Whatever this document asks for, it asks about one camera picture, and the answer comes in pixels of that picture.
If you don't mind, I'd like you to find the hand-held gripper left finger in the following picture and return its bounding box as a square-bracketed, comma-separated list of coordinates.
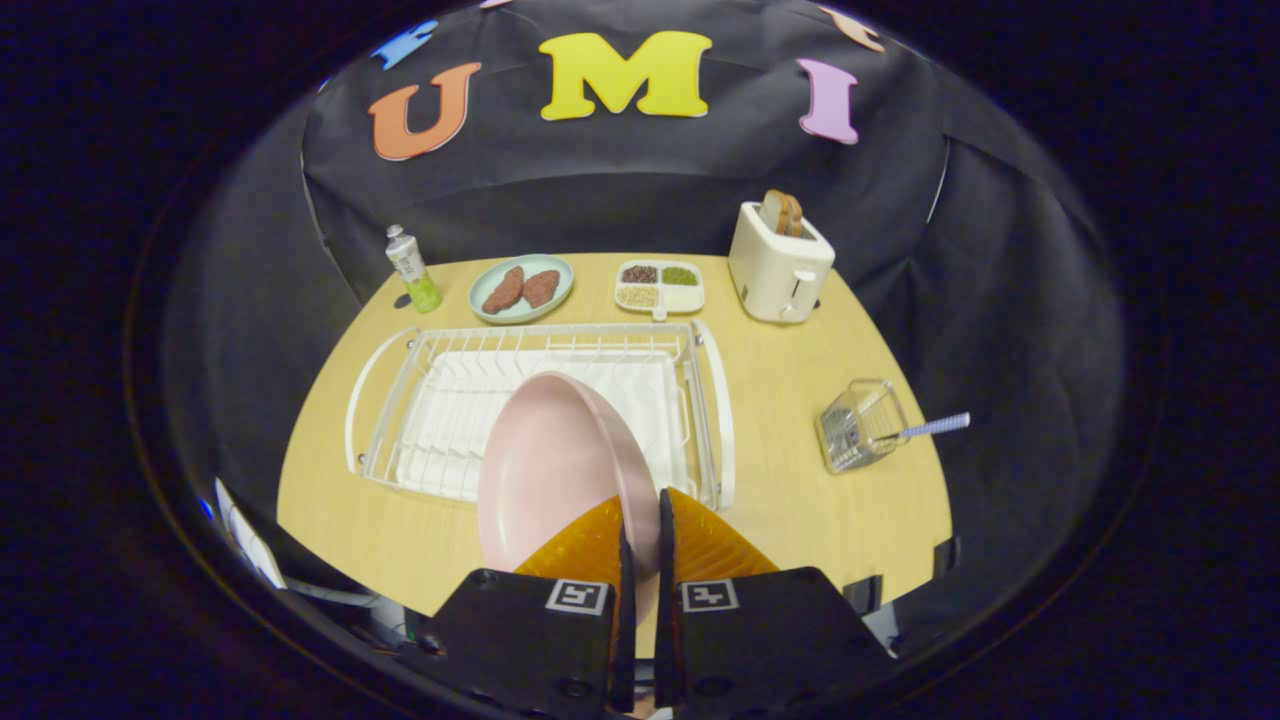
[400, 494, 638, 717]

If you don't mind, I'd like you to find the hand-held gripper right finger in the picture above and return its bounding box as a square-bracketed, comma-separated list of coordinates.
[654, 487, 898, 717]

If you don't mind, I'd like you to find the pink plate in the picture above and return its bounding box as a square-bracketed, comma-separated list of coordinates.
[477, 371, 663, 631]

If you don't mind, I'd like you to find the white wire dish rack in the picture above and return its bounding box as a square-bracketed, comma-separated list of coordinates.
[345, 318, 736, 513]

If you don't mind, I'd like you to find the metal wire basket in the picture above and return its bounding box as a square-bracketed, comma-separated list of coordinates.
[815, 378, 911, 474]

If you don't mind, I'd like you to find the spoon with blue checked handle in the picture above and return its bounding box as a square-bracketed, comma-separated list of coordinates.
[835, 411, 972, 451]

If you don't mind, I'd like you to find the light green plate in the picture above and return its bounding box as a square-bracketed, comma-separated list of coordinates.
[468, 254, 576, 326]

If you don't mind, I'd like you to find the white drain tray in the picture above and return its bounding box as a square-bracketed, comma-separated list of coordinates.
[395, 350, 691, 501]

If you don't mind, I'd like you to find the white divided tray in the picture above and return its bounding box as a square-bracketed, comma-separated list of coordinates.
[614, 260, 706, 322]

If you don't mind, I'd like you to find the white device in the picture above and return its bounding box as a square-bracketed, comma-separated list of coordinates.
[213, 478, 288, 591]

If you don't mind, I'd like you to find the white toaster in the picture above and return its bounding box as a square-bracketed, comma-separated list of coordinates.
[728, 200, 836, 324]

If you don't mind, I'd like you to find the clear bottle with green liquid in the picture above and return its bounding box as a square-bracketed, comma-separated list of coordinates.
[385, 224, 444, 315]

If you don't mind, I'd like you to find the brown toast slice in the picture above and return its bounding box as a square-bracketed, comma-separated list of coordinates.
[758, 189, 805, 239]

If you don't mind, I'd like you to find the black backdrop cloth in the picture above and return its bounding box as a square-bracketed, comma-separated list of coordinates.
[160, 0, 1136, 651]

